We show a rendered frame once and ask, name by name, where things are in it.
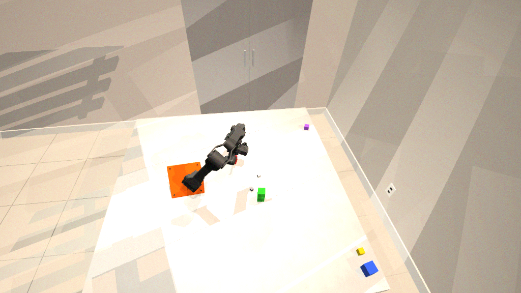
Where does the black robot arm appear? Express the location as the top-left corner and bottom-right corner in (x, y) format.
(181, 123), (249, 193)

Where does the blue block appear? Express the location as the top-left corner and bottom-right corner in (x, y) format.
(360, 260), (378, 277)

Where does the small yellow block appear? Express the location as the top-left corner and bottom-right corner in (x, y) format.
(356, 247), (365, 256)

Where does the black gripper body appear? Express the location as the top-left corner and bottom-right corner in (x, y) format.
(227, 140), (242, 165)

